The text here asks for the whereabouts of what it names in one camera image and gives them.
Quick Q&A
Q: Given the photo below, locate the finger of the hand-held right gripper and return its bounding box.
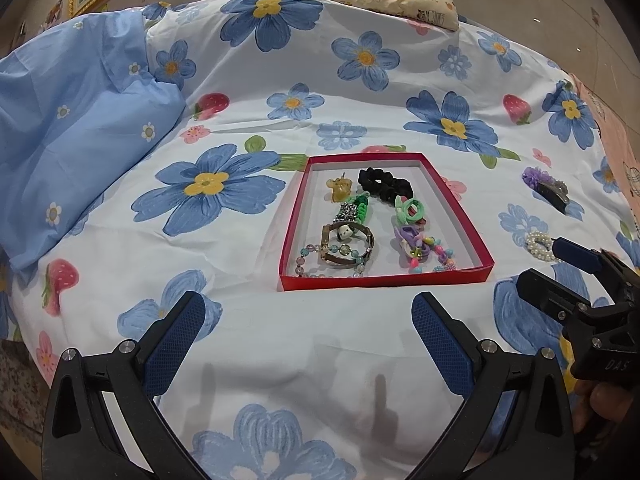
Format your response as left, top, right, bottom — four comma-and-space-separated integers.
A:
516, 269, 626, 356
552, 236, 640, 306

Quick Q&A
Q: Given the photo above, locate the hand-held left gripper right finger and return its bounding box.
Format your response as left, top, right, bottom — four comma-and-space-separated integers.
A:
405, 291, 576, 480

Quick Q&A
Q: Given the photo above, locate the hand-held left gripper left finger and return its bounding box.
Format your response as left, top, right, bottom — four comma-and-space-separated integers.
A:
42, 290, 221, 480

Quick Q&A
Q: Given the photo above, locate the white pearl hair tie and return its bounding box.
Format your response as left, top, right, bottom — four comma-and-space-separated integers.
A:
525, 231, 558, 262

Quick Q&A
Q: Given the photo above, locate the red shallow box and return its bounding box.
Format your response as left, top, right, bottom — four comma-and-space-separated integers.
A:
278, 152, 496, 292

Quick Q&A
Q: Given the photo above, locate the brown leather bracelet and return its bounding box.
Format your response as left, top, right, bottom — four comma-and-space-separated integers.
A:
320, 222, 375, 265

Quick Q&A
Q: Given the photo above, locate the green braided bracelet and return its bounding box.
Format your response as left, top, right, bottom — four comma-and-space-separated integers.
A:
337, 194, 373, 224

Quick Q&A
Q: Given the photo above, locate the person's right hand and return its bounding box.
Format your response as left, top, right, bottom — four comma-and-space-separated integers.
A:
572, 377, 640, 436

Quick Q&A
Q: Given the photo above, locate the purple flower hair claw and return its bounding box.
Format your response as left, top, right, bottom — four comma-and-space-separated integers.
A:
521, 166, 571, 216

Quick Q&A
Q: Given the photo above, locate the purple hair clip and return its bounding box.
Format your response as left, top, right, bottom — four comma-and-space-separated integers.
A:
392, 224, 426, 256

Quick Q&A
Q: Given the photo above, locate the pink printed blanket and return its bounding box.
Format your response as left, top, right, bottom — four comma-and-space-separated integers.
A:
570, 72, 640, 211

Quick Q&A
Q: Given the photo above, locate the patterned rug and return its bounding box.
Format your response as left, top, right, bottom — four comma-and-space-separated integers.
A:
0, 337, 51, 433

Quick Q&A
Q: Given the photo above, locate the black scrunchie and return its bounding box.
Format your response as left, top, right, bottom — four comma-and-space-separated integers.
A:
357, 166, 413, 204

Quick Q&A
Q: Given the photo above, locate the amber flower hair clip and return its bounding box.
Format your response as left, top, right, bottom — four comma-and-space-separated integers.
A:
326, 174, 353, 204

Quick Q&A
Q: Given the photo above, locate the light blue flowered pillow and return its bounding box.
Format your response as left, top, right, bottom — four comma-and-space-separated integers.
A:
0, 10, 187, 273

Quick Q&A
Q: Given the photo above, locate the floral bed sheet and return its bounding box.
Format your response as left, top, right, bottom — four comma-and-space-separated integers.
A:
0, 0, 640, 480

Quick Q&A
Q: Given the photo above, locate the colourful bead bracelet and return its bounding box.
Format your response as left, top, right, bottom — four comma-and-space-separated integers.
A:
398, 237, 458, 273

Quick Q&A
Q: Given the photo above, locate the green hair tie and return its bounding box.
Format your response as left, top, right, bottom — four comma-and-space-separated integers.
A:
393, 195, 431, 227

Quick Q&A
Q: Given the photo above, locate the pastel glass bead bracelet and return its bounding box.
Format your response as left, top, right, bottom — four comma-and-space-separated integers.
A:
296, 241, 366, 278

